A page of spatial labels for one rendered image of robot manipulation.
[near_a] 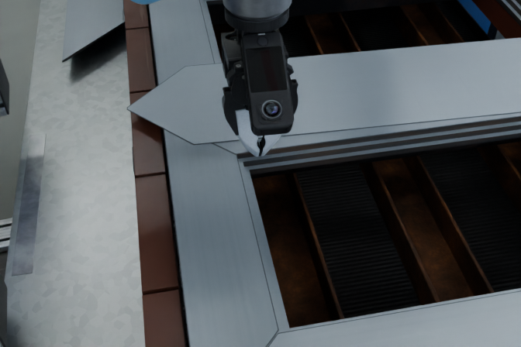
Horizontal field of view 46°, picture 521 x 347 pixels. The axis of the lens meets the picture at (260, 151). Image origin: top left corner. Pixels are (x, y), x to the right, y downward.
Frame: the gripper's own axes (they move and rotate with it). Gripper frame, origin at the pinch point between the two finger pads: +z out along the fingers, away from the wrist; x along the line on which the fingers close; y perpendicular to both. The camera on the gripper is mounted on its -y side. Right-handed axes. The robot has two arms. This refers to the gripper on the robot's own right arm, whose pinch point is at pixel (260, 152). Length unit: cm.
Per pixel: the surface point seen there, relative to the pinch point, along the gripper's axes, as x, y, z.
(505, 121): -35.0, 1.1, 1.3
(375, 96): -18.7, 9.1, 0.7
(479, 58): -37.7, 15.2, 0.6
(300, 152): -5.6, 0.8, 1.7
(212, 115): 5.1, 9.1, 0.6
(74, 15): 28, 62, 13
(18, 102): 64, 131, 85
